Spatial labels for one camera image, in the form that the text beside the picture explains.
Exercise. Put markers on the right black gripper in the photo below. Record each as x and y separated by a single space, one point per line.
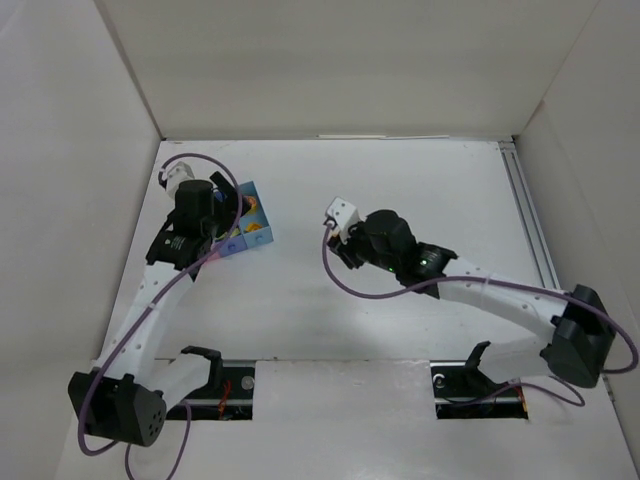
353 245

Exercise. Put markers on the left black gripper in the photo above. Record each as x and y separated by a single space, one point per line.
220 195

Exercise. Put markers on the yellow orange long lego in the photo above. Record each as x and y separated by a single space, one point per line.
253 227

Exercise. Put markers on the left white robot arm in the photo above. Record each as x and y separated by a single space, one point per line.
124 398

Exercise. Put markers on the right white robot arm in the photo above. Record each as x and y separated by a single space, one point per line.
568 337

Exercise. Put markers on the dark blue drawer bin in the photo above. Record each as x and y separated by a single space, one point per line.
233 245

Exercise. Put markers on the pink drawer bin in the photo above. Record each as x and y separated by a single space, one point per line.
210 255

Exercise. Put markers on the white strip back edge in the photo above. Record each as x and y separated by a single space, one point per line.
354 137

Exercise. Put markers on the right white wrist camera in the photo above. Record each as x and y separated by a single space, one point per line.
340 216

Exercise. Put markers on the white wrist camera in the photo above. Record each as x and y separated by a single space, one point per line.
177 174
340 216

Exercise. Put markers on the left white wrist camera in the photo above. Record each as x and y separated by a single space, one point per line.
177 174

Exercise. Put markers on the aluminium rail right edge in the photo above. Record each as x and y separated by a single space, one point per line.
544 266

